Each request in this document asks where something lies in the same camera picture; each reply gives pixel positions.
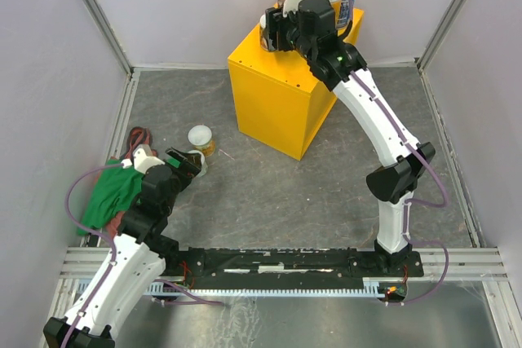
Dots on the white lid yellow can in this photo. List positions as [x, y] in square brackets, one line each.
[201, 138]

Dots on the yellow box counter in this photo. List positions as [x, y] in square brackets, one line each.
[277, 100]

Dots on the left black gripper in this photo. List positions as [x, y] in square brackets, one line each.
[182, 169]

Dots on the white lid small can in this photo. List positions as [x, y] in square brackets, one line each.
[263, 33]

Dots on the red cloth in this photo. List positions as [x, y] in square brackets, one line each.
[113, 225]

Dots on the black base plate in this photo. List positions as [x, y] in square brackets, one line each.
[279, 269]

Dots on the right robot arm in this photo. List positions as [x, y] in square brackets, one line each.
[403, 159]

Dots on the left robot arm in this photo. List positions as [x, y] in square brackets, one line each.
[138, 253]

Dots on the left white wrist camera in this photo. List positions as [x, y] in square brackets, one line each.
[142, 159]

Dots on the green cloth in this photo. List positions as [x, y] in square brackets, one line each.
[114, 191]

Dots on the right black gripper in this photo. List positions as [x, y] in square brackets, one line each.
[272, 28]

